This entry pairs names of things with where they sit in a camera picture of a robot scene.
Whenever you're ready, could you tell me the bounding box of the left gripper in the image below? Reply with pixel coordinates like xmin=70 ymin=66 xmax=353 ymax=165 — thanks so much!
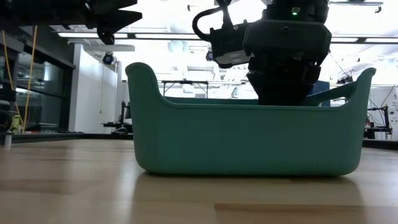
xmin=60 ymin=0 xmax=143 ymax=46

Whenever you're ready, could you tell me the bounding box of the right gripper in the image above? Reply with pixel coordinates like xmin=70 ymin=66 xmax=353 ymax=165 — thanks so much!
xmin=242 ymin=19 xmax=332 ymax=106

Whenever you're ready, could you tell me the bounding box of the teal plastic basket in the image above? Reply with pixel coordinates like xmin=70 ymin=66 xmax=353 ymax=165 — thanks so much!
xmin=125 ymin=62 xmax=377 ymax=177

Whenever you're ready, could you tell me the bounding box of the blue DualShock controller box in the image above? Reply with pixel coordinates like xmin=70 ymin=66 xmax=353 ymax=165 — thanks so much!
xmin=310 ymin=80 xmax=331 ymax=107

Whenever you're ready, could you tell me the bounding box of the overhead light bar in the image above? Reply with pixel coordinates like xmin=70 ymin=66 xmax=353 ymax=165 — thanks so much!
xmin=57 ymin=32 xmax=398 ymax=45

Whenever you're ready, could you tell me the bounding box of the black monitor on stand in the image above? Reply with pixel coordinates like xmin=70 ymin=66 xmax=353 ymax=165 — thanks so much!
xmin=119 ymin=100 xmax=133 ymax=126

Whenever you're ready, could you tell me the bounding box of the black equipment stand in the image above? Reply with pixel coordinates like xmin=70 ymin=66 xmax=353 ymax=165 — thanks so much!
xmin=365 ymin=105 xmax=393 ymax=140

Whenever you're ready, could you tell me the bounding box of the grey storage bin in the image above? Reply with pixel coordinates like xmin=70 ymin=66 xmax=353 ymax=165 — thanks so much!
xmin=38 ymin=122 xmax=58 ymax=133

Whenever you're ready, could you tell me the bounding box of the yellow green object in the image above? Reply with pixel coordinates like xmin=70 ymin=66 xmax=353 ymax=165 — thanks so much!
xmin=12 ymin=114 xmax=23 ymax=133

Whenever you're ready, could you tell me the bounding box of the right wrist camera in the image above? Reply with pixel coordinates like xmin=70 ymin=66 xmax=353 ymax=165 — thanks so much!
xmin=209 ymin=21 xmax=254 ymax=70

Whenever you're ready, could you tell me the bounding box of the black camera cable loop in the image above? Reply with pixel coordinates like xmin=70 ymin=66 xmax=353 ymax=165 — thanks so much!
xmin=192 ymin=0 xmax=233 ymax=42

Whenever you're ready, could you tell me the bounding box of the black frame table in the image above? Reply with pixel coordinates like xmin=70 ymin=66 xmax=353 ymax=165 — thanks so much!
xmin=161 ymin=79 xmax=210 ymax=99

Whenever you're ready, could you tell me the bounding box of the yellow cord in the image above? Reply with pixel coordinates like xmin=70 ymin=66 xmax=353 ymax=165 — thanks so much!
xmin=1 ymin=29 xmax=23 ymax=126
xmin=22 ymin=25 xmax=39 ymax=134

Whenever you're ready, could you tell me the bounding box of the black aluminium table frame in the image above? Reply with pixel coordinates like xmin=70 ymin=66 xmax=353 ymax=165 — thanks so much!
xmin=0 ymin=132 xmax=398 ymax=152

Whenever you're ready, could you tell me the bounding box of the small grey post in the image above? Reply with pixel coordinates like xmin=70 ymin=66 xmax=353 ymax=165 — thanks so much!
xmin=2 ymin=130 xmax=14 ymax=149

